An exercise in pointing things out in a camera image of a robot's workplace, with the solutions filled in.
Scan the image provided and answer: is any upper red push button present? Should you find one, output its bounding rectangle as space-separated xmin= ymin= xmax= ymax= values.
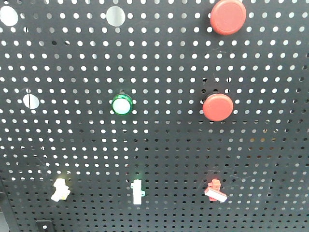
xmin=210 ymin=0 xmax=246 ymax=35

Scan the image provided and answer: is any yellow toggle switch left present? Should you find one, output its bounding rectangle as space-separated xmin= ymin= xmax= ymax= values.
xmin=51 ymin=178 xmax=70 ymax=202

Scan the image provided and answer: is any black perforated pegboard panel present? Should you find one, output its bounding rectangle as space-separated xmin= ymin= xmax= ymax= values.
xmin=0 ymin=0 xmax=309 ymax=232

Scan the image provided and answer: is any green round indicator light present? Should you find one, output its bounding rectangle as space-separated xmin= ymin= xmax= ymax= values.
xmin=112 ymin=93 xmax=133 ymax=115

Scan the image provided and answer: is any left black clamp bracket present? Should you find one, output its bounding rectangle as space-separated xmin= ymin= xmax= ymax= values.
xmin=36 ymin=220 xmax=55 ymax=232

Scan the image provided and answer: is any lower red push button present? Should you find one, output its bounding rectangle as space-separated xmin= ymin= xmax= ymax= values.
xmin=202 ymin=93 xmax=234 ymax=121

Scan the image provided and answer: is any white green toggle switch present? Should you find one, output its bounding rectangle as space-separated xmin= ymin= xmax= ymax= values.
xmin=130 ymin=179 xmax=145 ymax=205

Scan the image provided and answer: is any red push button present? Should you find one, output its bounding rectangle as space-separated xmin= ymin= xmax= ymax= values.
xmin=202 ymin=93 xmax=234 ymax=121
xmin=210 ymin=0 xmax=246 ymax=35

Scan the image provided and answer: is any red toggle switch lower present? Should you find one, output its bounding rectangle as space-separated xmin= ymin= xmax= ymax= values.
xmin=204 ymin=179 xmax=227 ymax=203

